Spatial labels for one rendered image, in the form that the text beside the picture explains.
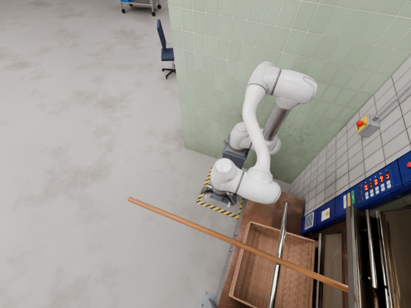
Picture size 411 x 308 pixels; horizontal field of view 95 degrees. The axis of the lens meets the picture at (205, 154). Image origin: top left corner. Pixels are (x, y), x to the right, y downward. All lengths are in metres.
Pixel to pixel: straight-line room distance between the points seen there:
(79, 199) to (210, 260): 1.79
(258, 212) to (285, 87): 1.24
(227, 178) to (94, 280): 2.09
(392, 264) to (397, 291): 0.09
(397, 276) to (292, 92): 0.86
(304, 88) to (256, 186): 0.53
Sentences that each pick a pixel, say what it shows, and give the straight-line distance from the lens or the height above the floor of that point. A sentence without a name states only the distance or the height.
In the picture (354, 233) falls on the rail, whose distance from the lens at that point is 1.16.
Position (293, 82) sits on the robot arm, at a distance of 1.03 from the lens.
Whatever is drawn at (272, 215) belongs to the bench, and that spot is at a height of 0.58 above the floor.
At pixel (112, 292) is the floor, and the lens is 2.50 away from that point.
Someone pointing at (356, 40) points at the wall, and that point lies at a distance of 1.63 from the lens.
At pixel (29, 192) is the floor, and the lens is 3.37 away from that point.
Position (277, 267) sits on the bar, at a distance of 1.25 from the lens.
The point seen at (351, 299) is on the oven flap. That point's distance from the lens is 1.11.
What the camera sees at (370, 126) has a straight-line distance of 1.57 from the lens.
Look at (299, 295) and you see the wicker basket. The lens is 1.76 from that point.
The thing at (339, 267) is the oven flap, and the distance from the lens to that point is 1.53.
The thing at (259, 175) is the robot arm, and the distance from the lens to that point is 0.78.
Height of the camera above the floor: 2.35
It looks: 56 degrees down
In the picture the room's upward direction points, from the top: 2 degrees clockwise
